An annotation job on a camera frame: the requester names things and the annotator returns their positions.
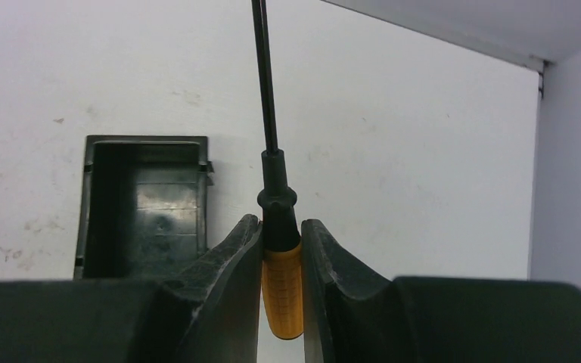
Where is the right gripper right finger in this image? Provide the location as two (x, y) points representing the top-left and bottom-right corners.
(301, 219), (581, 362)

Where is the black plastic bin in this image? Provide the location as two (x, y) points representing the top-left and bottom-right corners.
(73, 135), (213, 279)

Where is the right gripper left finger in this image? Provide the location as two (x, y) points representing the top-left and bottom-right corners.
(0, 215), (263, 362)

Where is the orange handled screwdriver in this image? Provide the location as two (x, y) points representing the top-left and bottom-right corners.
(251, 1), (303, 340)

